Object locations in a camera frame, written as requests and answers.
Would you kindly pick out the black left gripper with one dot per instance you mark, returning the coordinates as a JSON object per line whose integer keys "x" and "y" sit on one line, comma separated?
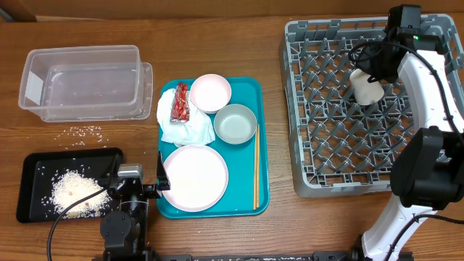
{"x": 154, "y": 191}

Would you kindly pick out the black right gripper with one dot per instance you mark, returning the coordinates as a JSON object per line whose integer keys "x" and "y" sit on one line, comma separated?
{"x": 366, "y": 64}

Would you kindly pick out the white plastic cup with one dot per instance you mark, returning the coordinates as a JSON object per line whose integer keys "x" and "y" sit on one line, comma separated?
{"x": 365, "y": 92}

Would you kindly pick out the grey plastic bowl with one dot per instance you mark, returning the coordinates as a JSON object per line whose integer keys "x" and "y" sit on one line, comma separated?
{"x": 235, "y": 124}

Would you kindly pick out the wooden chopstick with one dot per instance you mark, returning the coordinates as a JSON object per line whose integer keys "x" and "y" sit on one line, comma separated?
{"x": 258, "y": 169}
{"x": 255, "y": 170}

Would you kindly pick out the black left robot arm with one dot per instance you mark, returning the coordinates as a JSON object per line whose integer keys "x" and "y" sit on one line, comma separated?
{"x": 124, "y": 229}

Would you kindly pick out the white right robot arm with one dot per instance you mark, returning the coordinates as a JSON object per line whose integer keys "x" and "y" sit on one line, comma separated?
{"x": 428, "y": 173}

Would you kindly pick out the grey dishwasher rack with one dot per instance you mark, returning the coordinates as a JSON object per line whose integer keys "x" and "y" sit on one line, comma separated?
{"x": 339, "y": 147}

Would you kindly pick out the pink round plate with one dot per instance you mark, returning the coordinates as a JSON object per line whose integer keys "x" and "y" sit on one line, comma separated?
{"x": 198, "y": 177}

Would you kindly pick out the pile of white rice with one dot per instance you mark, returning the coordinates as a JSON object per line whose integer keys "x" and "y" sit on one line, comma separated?
{"x": 70, "y": 187}

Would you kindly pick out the scattered rice grains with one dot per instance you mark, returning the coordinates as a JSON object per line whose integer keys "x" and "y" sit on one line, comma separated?
{"x": 81, "y": 137}

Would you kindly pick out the crumpled white napkin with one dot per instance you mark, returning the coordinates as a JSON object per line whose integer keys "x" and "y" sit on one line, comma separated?
{"x": 198, "y": 130}

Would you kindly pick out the red snack wrapper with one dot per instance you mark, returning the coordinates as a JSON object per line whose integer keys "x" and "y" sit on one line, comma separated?
{"x": 180, "y": 108}

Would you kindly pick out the black tray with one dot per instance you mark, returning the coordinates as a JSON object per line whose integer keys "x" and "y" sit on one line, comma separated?
{"x": 39, "y": 168}

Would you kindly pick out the clear plastic bin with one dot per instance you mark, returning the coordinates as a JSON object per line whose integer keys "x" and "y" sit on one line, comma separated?
{"x": 85, "y": 82}

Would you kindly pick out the teal plastic tray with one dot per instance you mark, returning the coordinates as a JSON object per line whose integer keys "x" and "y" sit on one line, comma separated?
{"x": 237, "y": 199}

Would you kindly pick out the pink plastic bowl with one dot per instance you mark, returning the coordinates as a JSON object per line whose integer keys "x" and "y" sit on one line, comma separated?
{"x": 210, "y": 93}

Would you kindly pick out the white label sticker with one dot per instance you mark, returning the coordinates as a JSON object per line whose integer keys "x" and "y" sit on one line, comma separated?
{"x": 34, "y": 88}

